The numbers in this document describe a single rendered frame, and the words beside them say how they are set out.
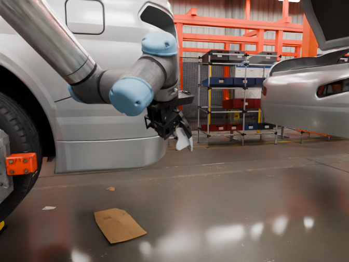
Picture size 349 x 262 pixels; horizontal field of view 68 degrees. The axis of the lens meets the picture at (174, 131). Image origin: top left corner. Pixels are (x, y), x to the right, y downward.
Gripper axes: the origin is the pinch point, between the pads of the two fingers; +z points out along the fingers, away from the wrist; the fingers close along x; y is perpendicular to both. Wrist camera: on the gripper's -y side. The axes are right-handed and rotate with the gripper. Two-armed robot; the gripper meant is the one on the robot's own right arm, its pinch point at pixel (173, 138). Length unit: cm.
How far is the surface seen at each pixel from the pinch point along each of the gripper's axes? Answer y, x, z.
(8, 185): 43, -49, 22
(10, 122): 28, -63, 9
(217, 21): -578, -338, 288
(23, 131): 26, -61, 15
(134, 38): -36, -54, 0
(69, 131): 10, -57, 27
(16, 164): 36, -49, 16
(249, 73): -465, -170, 326
